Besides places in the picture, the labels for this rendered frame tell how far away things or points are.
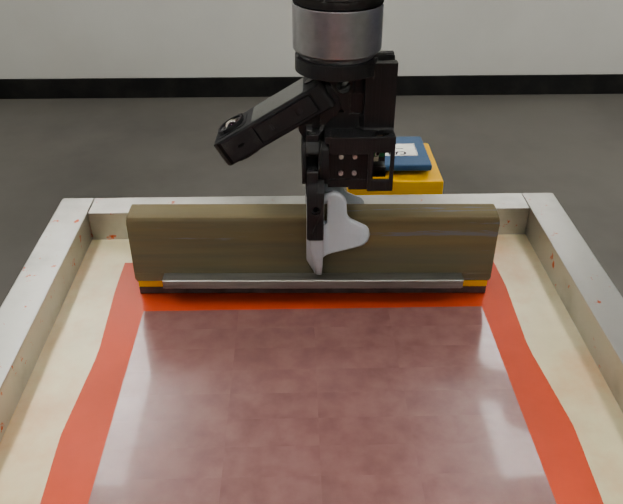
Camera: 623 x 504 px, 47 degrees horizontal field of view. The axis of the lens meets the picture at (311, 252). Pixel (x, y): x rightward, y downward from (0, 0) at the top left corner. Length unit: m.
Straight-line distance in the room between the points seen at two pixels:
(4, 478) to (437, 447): 0.33
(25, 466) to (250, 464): 0.17
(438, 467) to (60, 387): 0.33
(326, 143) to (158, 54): 3.46
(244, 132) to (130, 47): 3.46
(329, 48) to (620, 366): 0.36
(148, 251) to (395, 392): 0.27
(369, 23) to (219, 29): 3.40
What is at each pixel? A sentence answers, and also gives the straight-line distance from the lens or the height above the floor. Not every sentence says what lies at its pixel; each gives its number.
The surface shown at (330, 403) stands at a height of 0.95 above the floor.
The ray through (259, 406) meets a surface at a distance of 0.61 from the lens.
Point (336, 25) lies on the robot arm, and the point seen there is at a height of 1.24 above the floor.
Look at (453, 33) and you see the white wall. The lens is 4.06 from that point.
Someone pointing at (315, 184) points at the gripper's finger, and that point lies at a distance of 0.62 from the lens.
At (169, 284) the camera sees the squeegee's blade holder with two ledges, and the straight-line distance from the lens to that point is 0.71.
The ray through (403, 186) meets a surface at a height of 0.95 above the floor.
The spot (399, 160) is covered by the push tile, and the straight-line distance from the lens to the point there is 0.99.
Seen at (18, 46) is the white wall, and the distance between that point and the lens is 4.24.
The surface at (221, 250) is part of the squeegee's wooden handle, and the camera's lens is 0.70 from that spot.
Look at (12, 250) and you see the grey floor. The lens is 2.82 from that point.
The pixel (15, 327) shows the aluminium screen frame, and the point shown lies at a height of 0.99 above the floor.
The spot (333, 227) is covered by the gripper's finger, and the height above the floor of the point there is 1.05.
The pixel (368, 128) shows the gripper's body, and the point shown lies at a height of 1.14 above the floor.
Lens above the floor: 1.39
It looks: 32 degrees down
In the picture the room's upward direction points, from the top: straight up
